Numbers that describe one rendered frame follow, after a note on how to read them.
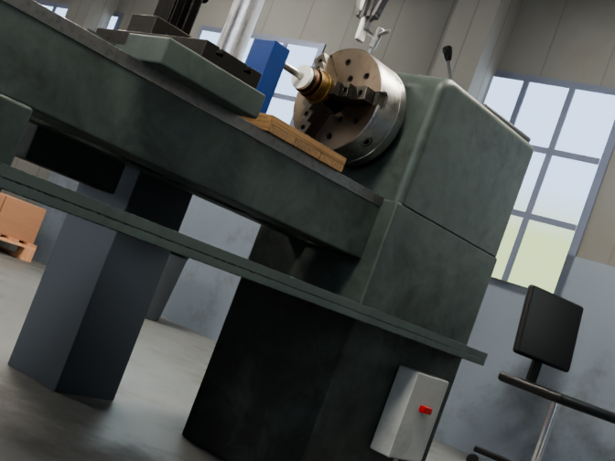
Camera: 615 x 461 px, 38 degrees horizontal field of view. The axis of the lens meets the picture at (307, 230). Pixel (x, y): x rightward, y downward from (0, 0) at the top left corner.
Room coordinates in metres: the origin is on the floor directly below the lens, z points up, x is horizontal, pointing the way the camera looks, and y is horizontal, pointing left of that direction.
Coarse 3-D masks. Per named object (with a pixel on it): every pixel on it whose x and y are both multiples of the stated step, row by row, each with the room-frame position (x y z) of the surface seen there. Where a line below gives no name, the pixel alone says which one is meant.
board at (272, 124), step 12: (252, 120) 2.14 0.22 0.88; (264, 120) 2.11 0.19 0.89; (276, 120) 2.11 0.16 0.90; (276, 132) 2.12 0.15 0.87; (288, 132) 2.15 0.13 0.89; (300, 132) 2.18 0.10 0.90; (288, 144) 2.17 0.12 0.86; (300, 144) 2.19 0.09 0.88; (312, 144) 2.21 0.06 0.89; (312, 156) 2.24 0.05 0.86; (324, 156) 2.26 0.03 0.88; (336, 156) 2.29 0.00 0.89; (336, 168) 2.30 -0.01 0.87
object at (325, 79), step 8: (320, 72) 2.39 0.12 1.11; (312, 80) 2.36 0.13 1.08; (320, 80) 2.38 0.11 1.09; (328, 80) 2.40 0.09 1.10; (296, 88) 2.39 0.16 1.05; (312, 88) 2.37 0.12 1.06; (320, 88) 2.38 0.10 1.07; (328, 88) 2.40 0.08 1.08; (304, 96) 2.41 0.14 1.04; (312, 96) 2.39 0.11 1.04; (320, 96) 2.40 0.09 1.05; (328, 96) 2.43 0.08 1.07
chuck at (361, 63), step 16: (352, 48) 2.49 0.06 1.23; (336, 64) 2.52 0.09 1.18; (352, 64) 2.48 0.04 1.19; (368, 64) 2.44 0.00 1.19; (352, 80) 2.46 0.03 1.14; (368, 80) 2.43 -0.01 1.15; (384, 80) 2.41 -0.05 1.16; (336, 112) 2.57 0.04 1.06; (352, 112) 2.44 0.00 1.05; (368, 112) 2.40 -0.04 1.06; (384, 112) 2.41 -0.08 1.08; (320, 128) 2.50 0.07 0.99; (336, 128) 2.46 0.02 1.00; (352, 128) 2.42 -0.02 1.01; (368, 128) 2.40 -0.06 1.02; (384, 128) 2.43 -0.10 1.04; (336, 144) 2.45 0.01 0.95; (352, 144) 2.43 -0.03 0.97; (352, 160) 2.51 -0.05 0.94
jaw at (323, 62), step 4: (320, 56) 2.51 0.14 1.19; (324, 56) 2.50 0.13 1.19; (328, 56) 2.52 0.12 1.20; (316, 60) 2.52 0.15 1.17; (320, 60) 2.51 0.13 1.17; (324, 60) 2.50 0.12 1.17; (328, 60) 2.51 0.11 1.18; (332, 60) 2.53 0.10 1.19; (316, 64) 2.52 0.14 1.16; (320, 64) 2.48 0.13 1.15; (324, 64) 2.48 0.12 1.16; (328, 64) 2.50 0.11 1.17; (332, 64) 2.52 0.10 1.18; (316, 68) 2.48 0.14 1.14; (320, 68) 2.45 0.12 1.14; (324, 68) 2.47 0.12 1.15; (328, 68) 2.49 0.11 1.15; (332, 68) 2.51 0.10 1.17; (328, 72) 2.47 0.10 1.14; (332, 72) 2.50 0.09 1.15; (332, 76) 2.49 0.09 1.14; (336, 76) 2.51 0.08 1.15
